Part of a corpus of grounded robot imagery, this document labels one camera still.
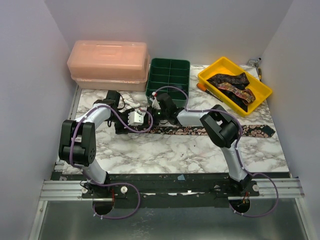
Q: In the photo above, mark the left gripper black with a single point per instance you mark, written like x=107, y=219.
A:
x=121, y=129

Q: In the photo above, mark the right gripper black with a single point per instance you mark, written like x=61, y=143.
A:
x=151, y=113

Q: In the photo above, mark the dark floral rose tie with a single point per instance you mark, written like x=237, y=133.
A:
x=254, y=131

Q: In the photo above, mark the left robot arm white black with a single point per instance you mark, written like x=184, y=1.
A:
x=77, y=144

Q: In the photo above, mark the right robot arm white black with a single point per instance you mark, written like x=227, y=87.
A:
x=223, y=129

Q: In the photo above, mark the white ribbed handheld device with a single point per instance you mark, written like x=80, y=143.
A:
x=132, y=104

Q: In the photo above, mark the green divided organizer tray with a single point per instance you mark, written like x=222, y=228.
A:
x=171, y=76

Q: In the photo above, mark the pink translucent storage box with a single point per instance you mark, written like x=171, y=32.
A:
x=110, y=65

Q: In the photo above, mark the yellow plastic tray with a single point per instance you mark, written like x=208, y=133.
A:
x=225, y=66

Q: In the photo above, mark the dark paisley tie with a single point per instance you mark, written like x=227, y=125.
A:
x=240, y=81

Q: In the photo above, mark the colourful patterned tie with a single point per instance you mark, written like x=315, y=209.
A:
x=246, y=96

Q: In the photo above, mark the metal clamp in corner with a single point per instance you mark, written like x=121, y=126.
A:
x=254, y=62

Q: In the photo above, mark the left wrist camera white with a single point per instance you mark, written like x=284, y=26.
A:
x=135, y=119

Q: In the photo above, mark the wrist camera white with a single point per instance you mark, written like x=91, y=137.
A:
x=154, y=101
x=135, y=119

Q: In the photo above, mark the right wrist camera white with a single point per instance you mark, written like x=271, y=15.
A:
x=154, y=101

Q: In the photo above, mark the orange handled tool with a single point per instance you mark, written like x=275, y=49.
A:
x=205, y=90

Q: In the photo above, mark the black mounting base plate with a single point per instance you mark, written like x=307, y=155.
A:
x=169, y=190

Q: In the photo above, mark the aluminium rail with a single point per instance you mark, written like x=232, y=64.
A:
x=285, y=188

